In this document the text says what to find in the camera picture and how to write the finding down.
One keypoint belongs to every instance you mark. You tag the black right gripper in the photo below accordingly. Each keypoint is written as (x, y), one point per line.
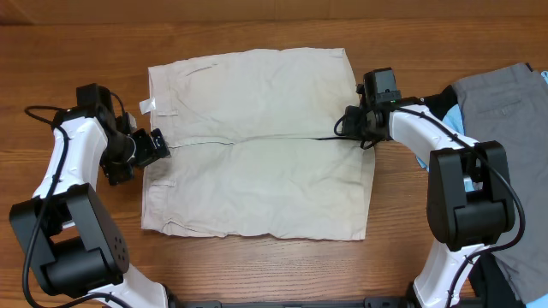
(350, 129)

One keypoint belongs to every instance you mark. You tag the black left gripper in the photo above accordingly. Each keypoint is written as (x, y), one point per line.
(149, 153)

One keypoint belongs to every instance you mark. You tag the beige khaki shorts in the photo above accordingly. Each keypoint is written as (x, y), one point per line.
(253, 149)

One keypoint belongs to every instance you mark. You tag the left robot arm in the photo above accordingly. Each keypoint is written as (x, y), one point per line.
(72, 245)

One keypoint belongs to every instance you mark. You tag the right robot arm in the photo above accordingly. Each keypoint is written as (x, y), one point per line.
(470, 202)

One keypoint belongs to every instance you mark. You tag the light blue garment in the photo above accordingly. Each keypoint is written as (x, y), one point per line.
(453, 118)

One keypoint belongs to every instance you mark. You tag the grey trousers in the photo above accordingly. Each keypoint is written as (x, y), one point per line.
(509, 105)

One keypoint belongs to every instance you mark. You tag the black garment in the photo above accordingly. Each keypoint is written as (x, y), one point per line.
(487, 279)

